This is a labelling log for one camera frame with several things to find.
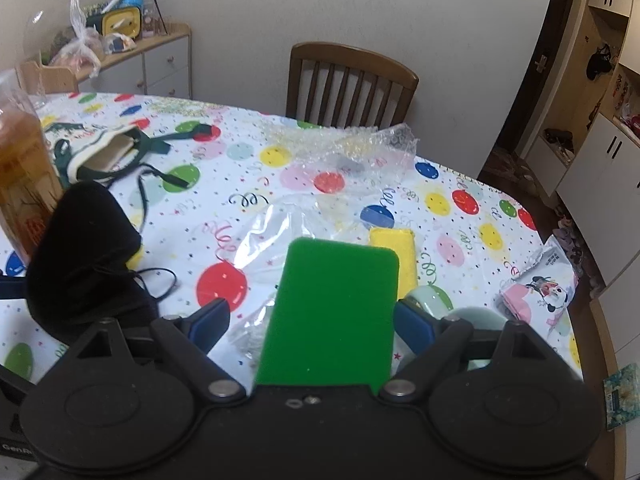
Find black hanging bag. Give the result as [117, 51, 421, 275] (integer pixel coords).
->
[585, 44, 614, 82]

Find tied clear plastic bag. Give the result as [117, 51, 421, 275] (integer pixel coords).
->
[50, 0, 103, 78]

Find green sponge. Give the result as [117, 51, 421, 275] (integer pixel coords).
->
[255, 237, 401, 396]

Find pair of dark shoes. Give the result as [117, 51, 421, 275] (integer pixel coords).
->
[542, 127, 576, 161]

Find pale green ceramic cup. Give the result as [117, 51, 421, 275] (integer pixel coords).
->
[440, 307, 509, 361]
[402, 284, 452, 322]

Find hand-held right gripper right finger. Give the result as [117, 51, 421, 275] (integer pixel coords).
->
[380, 301, 586, 404]

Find dark brown door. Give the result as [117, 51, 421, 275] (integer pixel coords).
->
[479, 0, 584, 181]

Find bubble wrap sheet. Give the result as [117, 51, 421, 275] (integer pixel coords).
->
[260, 122, 419, 184]

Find thin dark stick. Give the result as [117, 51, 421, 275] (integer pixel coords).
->
[149, 0, 168, 36]

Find white cabinet black handles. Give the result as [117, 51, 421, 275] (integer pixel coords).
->
[527, 0, 640, 291]

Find brown wooden chair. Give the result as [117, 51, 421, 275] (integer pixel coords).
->
[285, 41, 420, 131]

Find wooden box with clutter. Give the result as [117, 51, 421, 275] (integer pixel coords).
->
[50, 22, 194, 101]

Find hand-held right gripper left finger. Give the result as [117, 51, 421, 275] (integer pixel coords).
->
[65, 299, 248, 402]

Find balloon print tablecloth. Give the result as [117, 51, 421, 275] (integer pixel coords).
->
[0, 91, 587, 386]

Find floral tissue box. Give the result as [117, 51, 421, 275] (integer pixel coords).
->
[602, 364, 640, 432]

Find black fabric pouch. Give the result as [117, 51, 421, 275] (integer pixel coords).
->
[25, 180, 179, 343]

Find orange drink jar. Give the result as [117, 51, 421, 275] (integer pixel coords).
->
[0, 67, 66, 262]

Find cartoon print tissue pack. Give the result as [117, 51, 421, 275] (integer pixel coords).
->
[495, 234, 581, 327]

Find clear glass vessel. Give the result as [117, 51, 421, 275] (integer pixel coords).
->
[22, 7, 56, 68]

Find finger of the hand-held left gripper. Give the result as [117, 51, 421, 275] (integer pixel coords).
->
[0, 277, 29, 302]

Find white canvas bag green straps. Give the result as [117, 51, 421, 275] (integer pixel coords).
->
[45, 122, 221, 227]

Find yellow sponge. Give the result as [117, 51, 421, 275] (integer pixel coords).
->
[368, 227, 418, 291]

